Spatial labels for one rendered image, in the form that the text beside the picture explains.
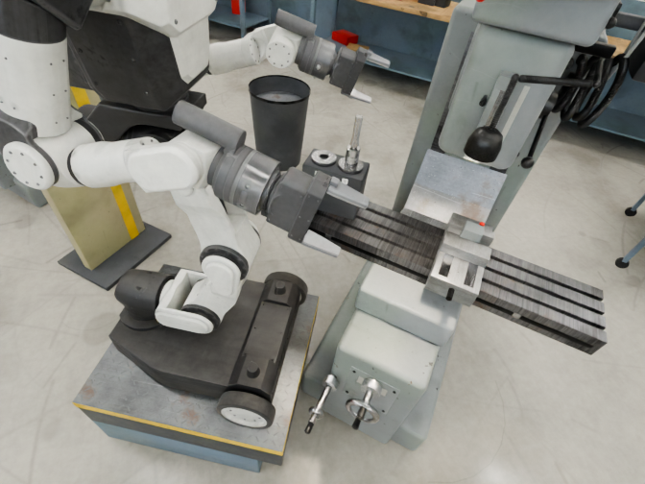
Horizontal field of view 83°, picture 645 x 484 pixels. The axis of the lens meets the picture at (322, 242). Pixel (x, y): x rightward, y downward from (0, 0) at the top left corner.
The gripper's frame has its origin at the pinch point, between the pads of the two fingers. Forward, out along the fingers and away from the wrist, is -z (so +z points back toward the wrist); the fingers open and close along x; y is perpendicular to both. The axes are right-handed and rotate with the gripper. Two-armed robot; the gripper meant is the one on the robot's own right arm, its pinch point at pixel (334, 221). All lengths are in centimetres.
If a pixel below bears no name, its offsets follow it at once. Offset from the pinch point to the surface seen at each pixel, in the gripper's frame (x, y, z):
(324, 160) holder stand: -30, 71, 8
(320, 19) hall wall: -84, 530, 114
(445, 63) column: 9, 100, -15
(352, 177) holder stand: -29, 67, -3
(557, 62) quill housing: 27, 48, -29
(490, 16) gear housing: 29, 47, -12
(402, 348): -62, 36, -44
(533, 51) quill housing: 27, 49, -23
